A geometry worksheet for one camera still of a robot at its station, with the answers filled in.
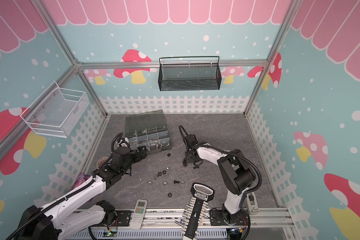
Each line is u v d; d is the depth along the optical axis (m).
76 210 0.49
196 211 0.76
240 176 0.48
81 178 0.85
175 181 0.86
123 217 0.75
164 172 0.89
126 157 0.64
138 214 0.74
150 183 0.85
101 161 0.94
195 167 0.92
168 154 0.97
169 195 0.81
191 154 0.68
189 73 0.94
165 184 0.85
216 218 0.74
